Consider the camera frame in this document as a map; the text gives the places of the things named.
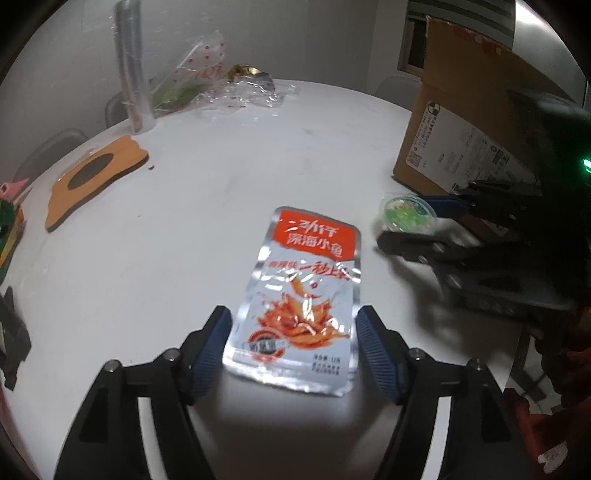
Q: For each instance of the cardboard box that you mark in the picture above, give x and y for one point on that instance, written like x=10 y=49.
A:
x=461 y=115

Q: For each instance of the gold foil wrapper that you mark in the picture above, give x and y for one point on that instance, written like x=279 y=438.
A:
x=244 y=71

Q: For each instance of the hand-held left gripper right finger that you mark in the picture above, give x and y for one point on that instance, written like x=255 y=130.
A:
x=376 y=355

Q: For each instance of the silver foil packet orange label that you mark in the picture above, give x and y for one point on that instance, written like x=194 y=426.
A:
x=295 y=286

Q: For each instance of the clear cellophane roll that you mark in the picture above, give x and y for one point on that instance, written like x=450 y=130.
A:
x=131 y=69

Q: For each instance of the crumpled clear plastic wrap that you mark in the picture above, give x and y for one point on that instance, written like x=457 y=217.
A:
x=249 y=92

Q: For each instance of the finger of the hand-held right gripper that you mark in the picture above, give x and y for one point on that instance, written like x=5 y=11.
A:
x=415 y=242
x=443 y=205

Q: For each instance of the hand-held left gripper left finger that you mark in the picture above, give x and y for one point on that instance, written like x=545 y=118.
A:
x=210 y=350

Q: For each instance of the grey chair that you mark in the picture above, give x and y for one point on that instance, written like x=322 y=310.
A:
x=397 y=90
x=51 y=150
x=115 y=108

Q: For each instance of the red and green snack bag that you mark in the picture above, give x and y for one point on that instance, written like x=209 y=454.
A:
x=9 y=221

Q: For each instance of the clear bag with red dots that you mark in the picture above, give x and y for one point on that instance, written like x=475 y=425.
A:
x=203 y=60

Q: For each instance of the green jelly cup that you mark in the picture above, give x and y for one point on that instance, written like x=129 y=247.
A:
x=406 y=214

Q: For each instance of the orange mat with dark oval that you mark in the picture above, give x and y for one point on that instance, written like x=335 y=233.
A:
x=120 y=157

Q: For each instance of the person's red clothing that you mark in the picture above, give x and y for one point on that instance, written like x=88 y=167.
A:
x=549 y=438

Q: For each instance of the black folding stand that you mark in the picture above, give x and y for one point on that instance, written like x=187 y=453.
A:
x=14 y=337

